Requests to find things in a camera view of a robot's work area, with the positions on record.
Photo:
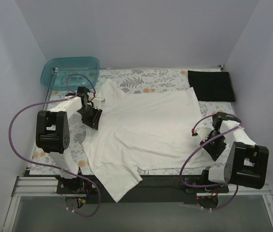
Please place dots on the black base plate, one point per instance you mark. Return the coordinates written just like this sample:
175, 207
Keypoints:
152, 189

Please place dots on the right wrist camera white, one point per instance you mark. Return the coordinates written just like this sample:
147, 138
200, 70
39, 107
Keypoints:
200, 134

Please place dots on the teal plastic basket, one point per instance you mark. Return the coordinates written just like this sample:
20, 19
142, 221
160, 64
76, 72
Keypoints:
59, 74

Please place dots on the folded black t shirt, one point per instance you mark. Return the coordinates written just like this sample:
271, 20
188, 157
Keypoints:
211, 86

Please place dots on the white t shirt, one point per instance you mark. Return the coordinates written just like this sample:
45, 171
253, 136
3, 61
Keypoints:
150, 131

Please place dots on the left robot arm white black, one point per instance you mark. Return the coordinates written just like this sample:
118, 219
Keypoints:
53, 134

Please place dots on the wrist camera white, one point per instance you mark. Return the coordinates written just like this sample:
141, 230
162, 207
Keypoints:
200, 134
97, 102

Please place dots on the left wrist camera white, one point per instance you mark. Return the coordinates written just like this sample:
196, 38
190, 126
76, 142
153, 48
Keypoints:
97, 102

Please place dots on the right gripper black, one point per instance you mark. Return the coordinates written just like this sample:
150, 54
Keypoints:
216, 148

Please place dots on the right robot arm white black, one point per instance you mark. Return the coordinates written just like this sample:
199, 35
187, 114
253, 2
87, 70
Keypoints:
247, 161

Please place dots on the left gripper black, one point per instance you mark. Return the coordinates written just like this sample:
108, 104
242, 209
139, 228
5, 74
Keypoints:
93, 117

